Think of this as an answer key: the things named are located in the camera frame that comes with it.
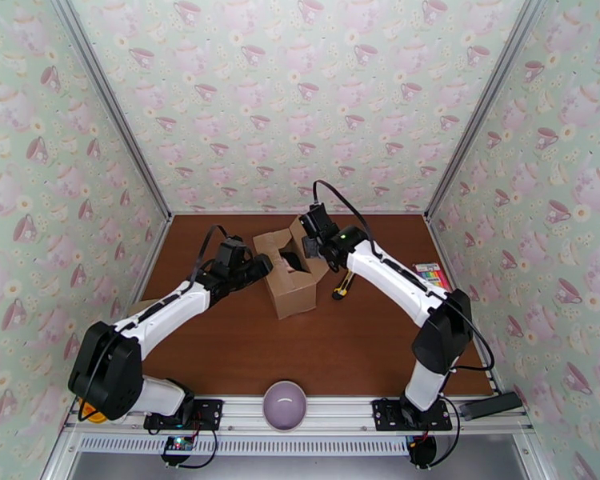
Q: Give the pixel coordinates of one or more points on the purple bowl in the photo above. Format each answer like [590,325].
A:
[285,406]

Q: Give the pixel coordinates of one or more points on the aluminium back bottom rail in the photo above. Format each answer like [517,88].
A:
[205,213]

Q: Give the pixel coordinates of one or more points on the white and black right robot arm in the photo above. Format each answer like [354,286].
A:
[395,280]

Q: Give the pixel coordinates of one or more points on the tan tape roll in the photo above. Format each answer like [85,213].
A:
[139,306]

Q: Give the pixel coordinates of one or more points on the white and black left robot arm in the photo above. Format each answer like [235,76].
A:
[165,311]

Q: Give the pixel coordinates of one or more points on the aluminium front frame rail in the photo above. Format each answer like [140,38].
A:
[340,413]

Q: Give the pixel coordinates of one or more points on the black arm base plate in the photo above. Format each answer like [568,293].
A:
[210,413]
[385,416]

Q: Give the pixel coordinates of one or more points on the brown cardboard express box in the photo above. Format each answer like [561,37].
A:
[292,296]

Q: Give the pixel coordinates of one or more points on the small green circuit board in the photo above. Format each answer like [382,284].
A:
[177,443]

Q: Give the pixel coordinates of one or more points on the white jar with orange lid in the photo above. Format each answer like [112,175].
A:
[92,418]

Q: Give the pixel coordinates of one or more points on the aluminium corner post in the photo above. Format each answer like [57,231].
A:
[112,101]
[485,101]

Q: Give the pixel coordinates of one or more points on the plush doll with striped shirt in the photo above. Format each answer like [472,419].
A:
[291,261]

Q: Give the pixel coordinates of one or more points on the yellow black utility knife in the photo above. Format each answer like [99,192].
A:
[342,286]

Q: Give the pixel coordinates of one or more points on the pack of coloured markers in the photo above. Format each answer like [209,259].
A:
[432,281]

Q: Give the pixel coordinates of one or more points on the black rectangular power adapter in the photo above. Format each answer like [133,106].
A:
[490,406]

